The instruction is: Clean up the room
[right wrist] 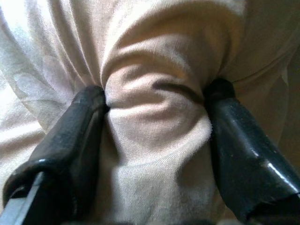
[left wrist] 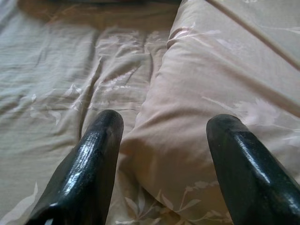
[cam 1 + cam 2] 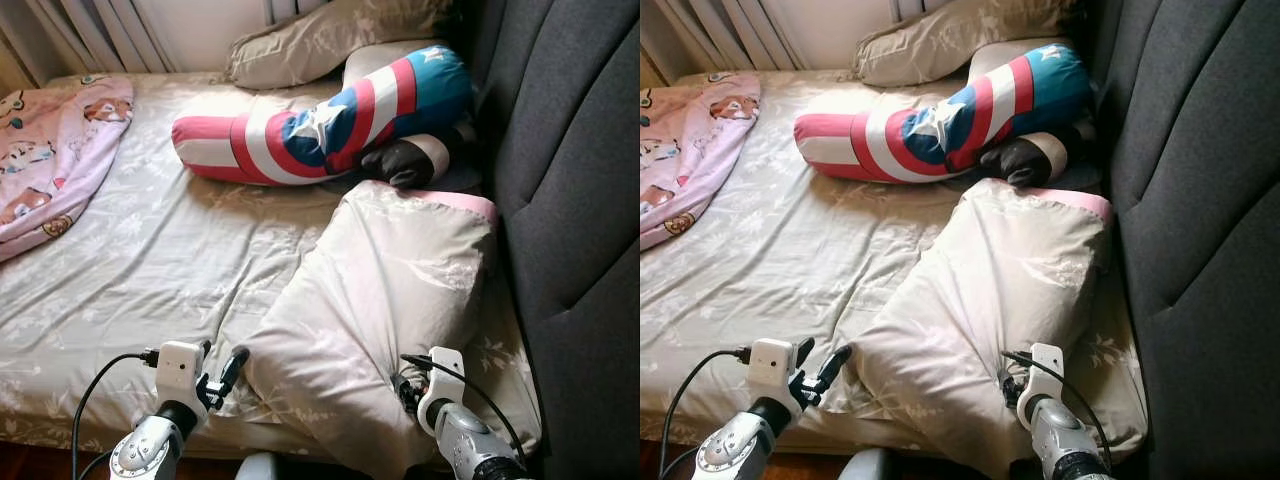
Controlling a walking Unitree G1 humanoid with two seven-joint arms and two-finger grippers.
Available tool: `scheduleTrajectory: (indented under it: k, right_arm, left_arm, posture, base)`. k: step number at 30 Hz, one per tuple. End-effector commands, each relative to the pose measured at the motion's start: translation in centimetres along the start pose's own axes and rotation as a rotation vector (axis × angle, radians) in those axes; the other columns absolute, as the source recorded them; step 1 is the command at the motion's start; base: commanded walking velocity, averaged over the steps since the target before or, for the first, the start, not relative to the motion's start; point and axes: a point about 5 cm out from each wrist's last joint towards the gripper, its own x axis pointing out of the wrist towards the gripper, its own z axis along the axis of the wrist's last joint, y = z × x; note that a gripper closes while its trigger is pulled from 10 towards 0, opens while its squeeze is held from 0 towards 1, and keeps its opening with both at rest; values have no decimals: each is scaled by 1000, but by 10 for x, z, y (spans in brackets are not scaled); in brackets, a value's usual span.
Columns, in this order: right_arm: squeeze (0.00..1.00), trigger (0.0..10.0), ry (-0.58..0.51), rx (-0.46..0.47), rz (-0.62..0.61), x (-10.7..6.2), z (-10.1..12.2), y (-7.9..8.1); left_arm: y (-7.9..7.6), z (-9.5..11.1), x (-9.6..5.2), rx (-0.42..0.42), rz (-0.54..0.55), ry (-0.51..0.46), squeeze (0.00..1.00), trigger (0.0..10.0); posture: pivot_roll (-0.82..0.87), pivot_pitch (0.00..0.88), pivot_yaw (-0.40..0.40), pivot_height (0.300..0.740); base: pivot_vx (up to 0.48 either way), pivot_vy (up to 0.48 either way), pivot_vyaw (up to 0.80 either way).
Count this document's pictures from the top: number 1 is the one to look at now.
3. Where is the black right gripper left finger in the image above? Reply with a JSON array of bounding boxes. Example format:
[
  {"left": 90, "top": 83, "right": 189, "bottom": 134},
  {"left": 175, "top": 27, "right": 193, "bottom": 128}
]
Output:
[{"left": 4, "top": 84, "right": 113, "bottom": 225}]

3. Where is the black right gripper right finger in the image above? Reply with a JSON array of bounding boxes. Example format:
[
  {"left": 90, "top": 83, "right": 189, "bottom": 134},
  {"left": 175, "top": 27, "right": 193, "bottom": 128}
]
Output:
[{"left": 203, "top": 78, "right": 300, "bottom": 225}]

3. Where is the cream soft blanket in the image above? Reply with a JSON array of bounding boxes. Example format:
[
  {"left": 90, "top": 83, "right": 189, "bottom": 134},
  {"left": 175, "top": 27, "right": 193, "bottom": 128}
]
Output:
[{"left": 0, "top": 0, "right": 300, "bottom": 225}]

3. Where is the beige floral bed sheet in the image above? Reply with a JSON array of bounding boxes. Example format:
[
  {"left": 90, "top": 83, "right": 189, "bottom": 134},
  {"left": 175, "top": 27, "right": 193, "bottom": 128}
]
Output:
[{"left": 0, "top": 14, "right": 104, "bottom": 132}]

